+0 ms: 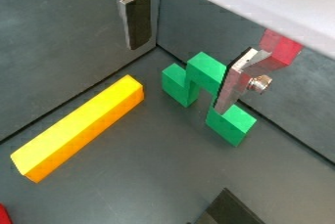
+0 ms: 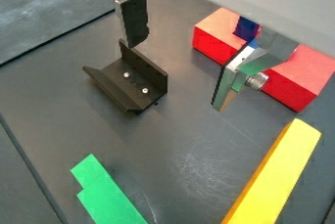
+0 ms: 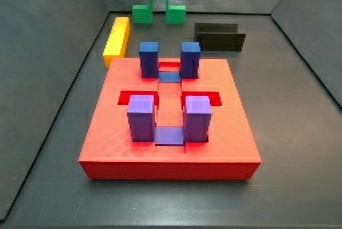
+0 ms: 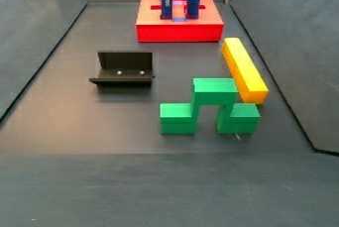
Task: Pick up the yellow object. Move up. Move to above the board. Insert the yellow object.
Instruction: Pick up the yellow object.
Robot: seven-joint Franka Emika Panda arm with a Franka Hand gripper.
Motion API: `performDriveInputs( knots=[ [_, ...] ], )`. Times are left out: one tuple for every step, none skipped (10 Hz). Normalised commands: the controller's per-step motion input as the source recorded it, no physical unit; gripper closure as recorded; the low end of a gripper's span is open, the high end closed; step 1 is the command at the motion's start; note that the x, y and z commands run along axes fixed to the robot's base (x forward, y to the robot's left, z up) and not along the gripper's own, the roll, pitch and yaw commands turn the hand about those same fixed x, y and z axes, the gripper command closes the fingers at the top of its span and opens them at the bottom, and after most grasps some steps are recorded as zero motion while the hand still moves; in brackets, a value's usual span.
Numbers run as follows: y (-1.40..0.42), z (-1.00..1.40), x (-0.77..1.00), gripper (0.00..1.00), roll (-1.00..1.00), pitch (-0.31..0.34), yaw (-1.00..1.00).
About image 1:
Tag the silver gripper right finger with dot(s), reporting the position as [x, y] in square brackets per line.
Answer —
[245, 75]

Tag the long yellow block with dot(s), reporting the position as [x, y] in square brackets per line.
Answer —
[53, 147]

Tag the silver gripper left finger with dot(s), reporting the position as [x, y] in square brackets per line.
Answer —
[136, 15]

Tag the black foam holder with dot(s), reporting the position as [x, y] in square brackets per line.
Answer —
[228, 210]

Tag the red block behind finger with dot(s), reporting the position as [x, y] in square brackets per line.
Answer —
[278, 53]

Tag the red base board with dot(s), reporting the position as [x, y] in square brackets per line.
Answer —
[4, 215]

